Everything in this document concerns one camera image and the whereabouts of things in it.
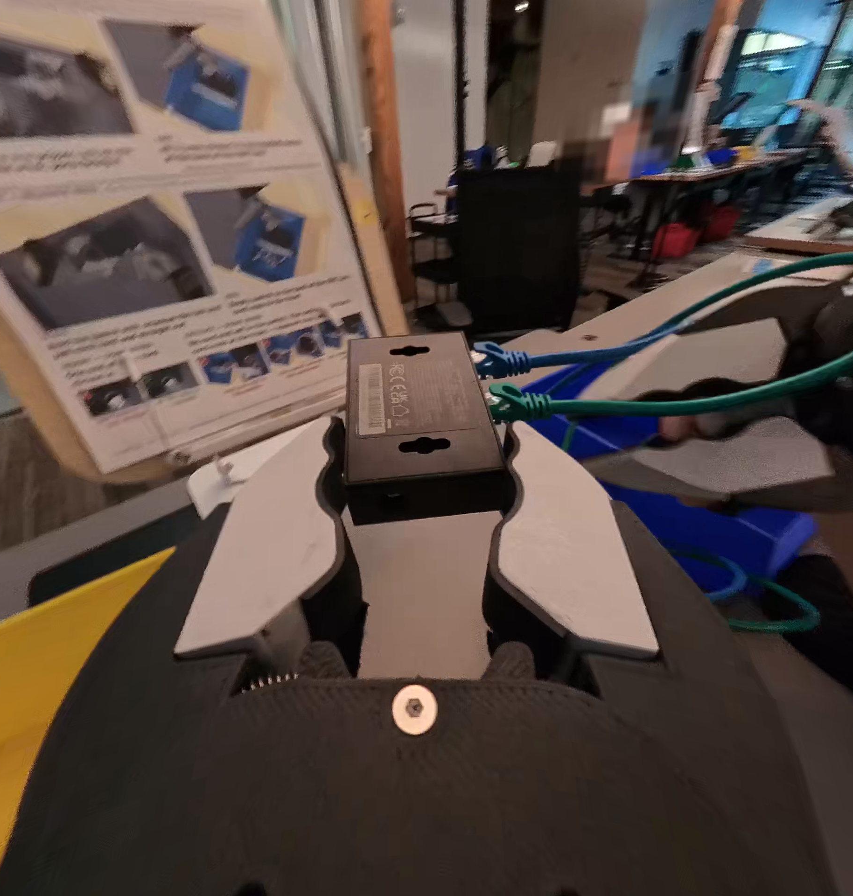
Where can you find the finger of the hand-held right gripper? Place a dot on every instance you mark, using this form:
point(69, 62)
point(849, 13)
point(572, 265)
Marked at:
point(748, 458)
point(713, 357)

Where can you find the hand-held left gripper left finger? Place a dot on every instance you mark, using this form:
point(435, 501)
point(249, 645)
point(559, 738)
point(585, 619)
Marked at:
point(265, 553)

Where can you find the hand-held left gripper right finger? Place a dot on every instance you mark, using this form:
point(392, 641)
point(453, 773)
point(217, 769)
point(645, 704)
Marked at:
point(580, 560)

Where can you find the blue plastic bin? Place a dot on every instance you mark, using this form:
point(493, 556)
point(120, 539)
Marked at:
point(713, 532)

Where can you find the black network switch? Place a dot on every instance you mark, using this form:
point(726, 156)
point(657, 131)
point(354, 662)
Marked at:
point(419, 399)

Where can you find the yellow plastic bin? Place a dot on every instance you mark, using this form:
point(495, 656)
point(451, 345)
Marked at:
point(34, 686)

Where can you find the person's right hand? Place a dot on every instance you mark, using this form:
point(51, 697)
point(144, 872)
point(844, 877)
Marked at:
point(678, 427)

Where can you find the blue white paper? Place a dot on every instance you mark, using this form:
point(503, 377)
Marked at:
point(762, 267)

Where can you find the red toolbox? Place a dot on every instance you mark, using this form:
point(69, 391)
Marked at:
point(720, 224)
point(675, 241)

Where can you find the black board metal stand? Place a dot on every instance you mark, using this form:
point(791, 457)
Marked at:
point(846, 210)

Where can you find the black desk mat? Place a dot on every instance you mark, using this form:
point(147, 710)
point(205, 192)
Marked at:
point(90, 560)

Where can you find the black panel stand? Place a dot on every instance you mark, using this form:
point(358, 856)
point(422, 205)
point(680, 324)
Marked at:
point(517, 245)

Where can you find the grey stool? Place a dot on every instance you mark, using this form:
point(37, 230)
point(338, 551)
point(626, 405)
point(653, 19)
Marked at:
point(449, 315)

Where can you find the black utility cart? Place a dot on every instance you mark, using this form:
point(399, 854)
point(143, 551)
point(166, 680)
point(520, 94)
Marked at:
point(433, 238)

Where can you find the wooden pillar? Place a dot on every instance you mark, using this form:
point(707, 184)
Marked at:
point(388, 140)

